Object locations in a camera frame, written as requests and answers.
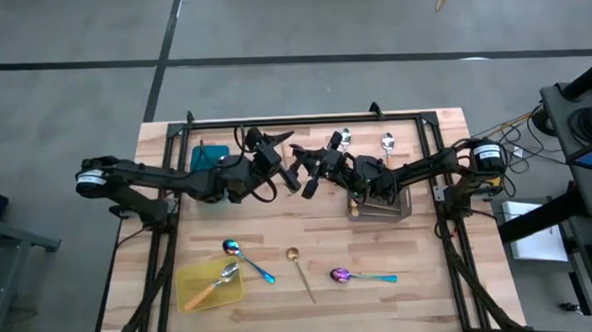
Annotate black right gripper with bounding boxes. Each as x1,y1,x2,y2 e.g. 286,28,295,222
287,128,398,208

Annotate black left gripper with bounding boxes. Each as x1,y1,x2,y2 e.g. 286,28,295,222
212,124,303,205

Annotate yellow plastic bin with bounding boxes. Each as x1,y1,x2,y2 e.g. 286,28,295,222
173,257,246,314

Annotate blue plastic bin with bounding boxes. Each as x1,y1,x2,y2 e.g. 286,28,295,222
189,143,231,175

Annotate grey plastic bin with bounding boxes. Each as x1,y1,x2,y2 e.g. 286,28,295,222
345,180,413,226

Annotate iridescent rainbow spoon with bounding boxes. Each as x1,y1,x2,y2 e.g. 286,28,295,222
221,236,277,287
329,265,399,287

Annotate black side-mounted device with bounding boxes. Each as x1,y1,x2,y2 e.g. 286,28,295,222
107,201,132,220

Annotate black stand beam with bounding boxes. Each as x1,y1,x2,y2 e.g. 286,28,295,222
495,186,586,245
556,52,592,101

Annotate white box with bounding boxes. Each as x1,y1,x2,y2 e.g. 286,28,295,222
500,197,570,266

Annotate grey equipment cart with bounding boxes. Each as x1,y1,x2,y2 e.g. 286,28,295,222
539,80,592,222

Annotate grey side desk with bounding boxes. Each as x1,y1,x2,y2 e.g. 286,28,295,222
0,211,66,332

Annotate small black floor object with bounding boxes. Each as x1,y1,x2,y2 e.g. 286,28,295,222
558,299,584,319

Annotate black aluminium table frame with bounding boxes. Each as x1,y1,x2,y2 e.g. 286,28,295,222
86,105,522,332

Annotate grey metal bracket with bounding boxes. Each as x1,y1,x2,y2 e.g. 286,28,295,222
431,183,450,204

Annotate yellow floor cables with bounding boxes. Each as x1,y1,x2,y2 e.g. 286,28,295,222
469,103,546,147

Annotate black coiled cable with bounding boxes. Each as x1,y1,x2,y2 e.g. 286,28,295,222
566,105,592,148

